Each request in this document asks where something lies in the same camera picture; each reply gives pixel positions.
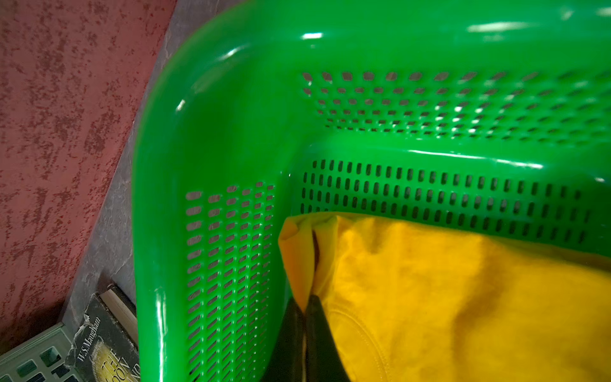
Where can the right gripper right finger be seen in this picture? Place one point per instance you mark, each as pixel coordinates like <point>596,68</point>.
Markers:
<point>323,363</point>

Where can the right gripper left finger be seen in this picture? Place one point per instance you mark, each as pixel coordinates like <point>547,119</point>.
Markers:
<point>286,362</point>

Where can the yellow t-shirt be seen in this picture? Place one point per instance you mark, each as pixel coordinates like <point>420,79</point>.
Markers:
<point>413,302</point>

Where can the green plastic basket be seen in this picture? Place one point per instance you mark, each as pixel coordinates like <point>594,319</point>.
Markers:
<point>483,116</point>

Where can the black paperback book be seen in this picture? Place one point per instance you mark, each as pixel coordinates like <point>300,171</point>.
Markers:
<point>105,347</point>

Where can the mint green desk organizer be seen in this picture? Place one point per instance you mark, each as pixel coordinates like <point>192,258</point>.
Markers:
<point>42,358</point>

